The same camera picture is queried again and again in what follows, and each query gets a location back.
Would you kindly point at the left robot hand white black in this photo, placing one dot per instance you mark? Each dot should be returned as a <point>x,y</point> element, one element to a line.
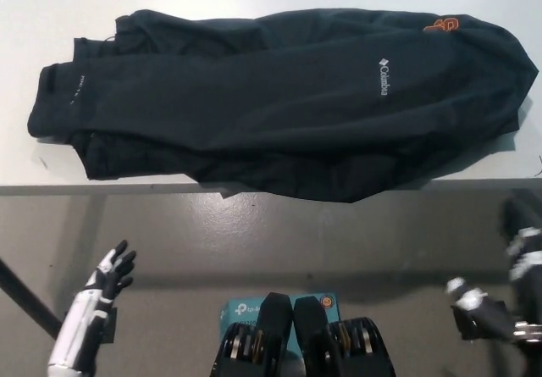
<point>91,305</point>

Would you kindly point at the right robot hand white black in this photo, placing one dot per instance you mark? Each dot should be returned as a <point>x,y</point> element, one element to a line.
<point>527,245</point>

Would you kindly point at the black Columbia jacket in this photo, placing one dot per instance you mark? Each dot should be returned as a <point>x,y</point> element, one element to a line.
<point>262,106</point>

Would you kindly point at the black table leg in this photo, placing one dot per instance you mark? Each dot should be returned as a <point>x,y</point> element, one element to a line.
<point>25,296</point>

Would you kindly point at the teal tp-link box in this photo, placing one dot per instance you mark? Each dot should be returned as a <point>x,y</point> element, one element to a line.
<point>241,313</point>

